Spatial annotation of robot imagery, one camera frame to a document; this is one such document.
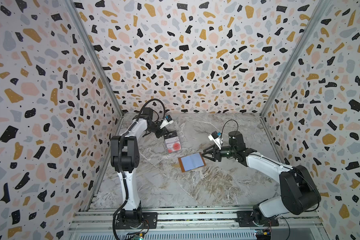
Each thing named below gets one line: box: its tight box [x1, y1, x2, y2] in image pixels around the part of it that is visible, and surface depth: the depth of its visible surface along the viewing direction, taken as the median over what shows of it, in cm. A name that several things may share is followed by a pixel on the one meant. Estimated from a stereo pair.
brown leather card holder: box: [178, 152, 207, 173], surface depth 96 cm
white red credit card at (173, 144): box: [164, 137, 182, 153], surface depth 101 cm
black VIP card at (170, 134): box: [163, 130, 178, 140], surface depth 102 cm
